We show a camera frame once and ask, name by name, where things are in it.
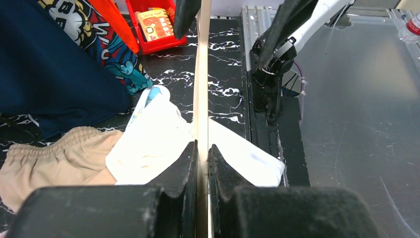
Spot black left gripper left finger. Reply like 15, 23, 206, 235
6, 142, 198, 238

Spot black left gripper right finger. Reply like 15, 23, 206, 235
209, 145, 379, 238

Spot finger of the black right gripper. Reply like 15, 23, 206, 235
257, 0, 318, 69
173, 0, 201, 40

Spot light wooden hanger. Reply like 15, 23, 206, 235
193, 0, 213, 238

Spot white shorts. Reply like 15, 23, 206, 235
105, 95, 285, 187

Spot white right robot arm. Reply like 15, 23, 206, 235
173, 0, 354, 72

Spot beige shorts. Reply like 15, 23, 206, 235
0, 126, 123, 212

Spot orange hanging shorts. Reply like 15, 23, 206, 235
90, 0, 140, 54

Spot colourful print hanging shorts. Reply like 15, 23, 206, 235
37, 0, 153, 95

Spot navy blue hanging shorts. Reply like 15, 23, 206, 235
0, 0, 130, 139

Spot red plastic bin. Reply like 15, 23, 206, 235
126, 0, 187, 55

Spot clear plastic bottle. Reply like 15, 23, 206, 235
398, 12, 420, 44

